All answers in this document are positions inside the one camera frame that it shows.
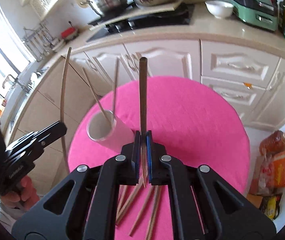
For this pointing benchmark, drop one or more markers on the chrome faucet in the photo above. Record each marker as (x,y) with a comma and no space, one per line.
(15,81)

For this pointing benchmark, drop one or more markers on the green electric grill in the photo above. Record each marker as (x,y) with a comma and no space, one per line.
(258,13)

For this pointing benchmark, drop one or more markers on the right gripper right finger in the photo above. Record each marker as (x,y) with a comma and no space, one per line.
(203,205)

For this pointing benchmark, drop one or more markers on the pink cylindrical cup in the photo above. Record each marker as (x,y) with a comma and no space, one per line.
(109,131)

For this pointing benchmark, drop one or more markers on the hanging utensil rack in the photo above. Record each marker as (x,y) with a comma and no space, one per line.
(39,42)

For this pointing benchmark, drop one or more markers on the pink tablecloth round table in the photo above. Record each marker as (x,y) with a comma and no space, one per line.
(195,124)

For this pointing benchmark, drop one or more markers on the lower cabinets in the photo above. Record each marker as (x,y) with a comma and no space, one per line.
(249,72)

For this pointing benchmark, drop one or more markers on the person left hand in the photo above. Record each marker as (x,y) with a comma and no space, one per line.
(27,197)

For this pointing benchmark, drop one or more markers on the white bowl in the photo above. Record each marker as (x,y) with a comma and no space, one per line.
(220,9)

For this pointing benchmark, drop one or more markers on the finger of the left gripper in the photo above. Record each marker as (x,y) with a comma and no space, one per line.
(50,134)

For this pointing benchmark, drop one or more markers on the red container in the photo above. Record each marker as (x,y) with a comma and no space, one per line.
(68,32)

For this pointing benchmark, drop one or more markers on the dark wooden chopstick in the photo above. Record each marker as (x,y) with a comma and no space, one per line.
(96,98)

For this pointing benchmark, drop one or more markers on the black gas cooktop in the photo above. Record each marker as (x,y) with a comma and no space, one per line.
(180,16)

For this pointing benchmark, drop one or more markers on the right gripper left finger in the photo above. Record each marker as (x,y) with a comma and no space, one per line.
(84,204)

